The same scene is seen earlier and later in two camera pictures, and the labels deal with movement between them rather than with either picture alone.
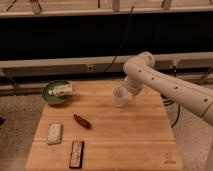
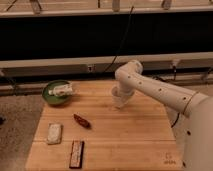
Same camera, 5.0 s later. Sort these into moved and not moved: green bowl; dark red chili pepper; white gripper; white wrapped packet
Moved: white gripper
Not moved: green bowl; white wrapped packet; dark red chili pepper
